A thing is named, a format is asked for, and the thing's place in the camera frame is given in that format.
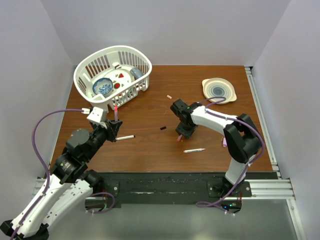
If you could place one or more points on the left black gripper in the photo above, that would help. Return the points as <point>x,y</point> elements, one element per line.
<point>114,128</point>

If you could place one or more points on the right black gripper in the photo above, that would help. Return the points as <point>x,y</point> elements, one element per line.
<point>187,134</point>

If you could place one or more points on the white black-tip marker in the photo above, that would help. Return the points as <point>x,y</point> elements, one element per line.
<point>125,137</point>

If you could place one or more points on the pink highlighter pen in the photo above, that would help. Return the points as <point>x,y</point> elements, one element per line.
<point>116,118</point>

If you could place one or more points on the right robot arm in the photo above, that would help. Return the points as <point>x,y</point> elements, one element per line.
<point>242,138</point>

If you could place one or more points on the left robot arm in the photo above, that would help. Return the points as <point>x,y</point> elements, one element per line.
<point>68,184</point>

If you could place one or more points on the purple pen cap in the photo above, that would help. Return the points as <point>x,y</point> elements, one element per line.
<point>224,142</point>

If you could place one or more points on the white pink-end marker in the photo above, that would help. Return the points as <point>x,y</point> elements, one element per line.
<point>193,150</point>

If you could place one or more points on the blue patterned bowl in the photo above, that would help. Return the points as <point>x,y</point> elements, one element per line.
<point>103,86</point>

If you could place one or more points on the white strawberry plate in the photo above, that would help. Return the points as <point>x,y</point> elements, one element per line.
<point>121,78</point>

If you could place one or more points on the beige plate blue rings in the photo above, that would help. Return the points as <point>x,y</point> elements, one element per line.
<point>218,90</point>

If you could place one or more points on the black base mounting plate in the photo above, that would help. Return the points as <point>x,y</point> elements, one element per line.
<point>161,188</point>

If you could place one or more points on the grey blue cup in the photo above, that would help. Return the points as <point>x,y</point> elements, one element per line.
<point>136,73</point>

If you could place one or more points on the white plastic dish basket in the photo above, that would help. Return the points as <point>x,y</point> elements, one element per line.
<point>96,65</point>

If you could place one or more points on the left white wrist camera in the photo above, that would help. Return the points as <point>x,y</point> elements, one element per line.
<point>97,115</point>

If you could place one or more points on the aluminium frame rail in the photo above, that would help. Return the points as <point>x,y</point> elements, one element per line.
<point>282,188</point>

